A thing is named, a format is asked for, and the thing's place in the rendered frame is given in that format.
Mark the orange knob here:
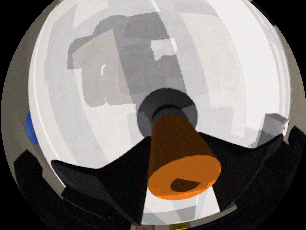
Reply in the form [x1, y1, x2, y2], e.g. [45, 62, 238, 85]
[146, 114, 221, 200]

